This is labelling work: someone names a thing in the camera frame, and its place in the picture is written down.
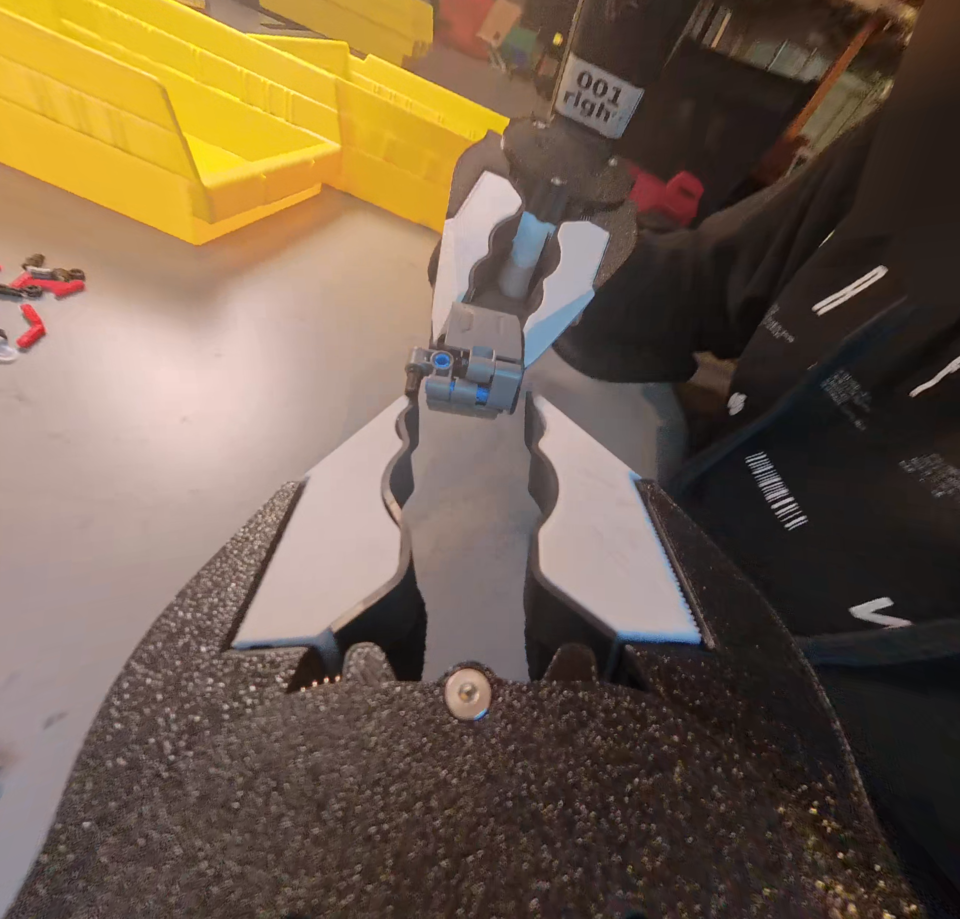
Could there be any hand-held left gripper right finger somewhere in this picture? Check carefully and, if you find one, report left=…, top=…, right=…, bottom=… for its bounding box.
left=523, top=392, right=714, bottom=646

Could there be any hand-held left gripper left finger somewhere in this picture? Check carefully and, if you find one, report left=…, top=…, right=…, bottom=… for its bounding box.
left=231, top=394, right=420, bottom=680

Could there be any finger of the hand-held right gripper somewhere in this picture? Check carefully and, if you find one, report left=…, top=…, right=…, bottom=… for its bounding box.
left=521, top=221, right=612, bottom=369
left=432, top=171, right=524, bottom=343

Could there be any grey toy joint assembly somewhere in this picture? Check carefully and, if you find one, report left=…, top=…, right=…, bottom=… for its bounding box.
left=405, top=302, right=526, bottom=419

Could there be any grey desk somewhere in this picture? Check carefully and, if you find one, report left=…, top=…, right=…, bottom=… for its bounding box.
left=0, top=0, right=736, bottom=898

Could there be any yellow plastic bin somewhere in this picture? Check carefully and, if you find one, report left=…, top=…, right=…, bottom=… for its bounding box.
left=0, top=0, right=342, bottom=247
left=255, top=0, right=435, bottom=65
left=255, top=34, right=511, bottom=234

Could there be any red bean bag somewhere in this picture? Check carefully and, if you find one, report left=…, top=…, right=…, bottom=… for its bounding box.
left=438, top=0, right=492, bottom=58

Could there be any pile of small toy parts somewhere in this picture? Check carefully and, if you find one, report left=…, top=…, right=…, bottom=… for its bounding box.
left=0, top=253, right=86, bottom=365

